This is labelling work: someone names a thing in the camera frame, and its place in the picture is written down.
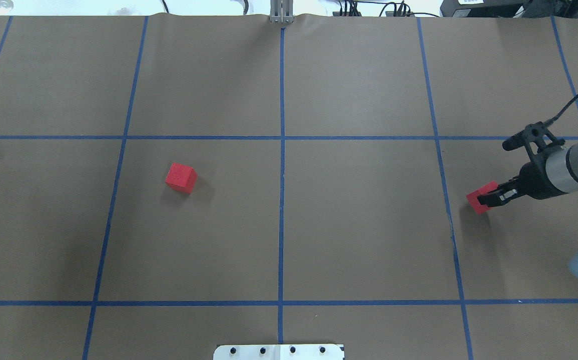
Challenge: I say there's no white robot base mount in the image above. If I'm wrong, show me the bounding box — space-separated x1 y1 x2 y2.
213 343 346 360

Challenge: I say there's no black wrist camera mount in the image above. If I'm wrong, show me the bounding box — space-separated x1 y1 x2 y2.
502 119 565 166

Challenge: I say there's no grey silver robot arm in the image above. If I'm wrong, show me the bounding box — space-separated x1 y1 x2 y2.
466 134 578 278

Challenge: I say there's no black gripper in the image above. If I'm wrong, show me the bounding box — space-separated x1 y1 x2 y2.
478 162 558 208

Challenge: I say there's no grey aluminium clamp post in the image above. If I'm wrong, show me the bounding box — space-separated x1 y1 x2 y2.
270 0 295 25

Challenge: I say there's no black equipment box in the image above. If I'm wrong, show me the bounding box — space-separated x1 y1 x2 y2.
440 0 578 19

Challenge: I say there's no red cube block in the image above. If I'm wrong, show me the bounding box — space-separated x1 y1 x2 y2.
165 162 199 195
465 181 498 215

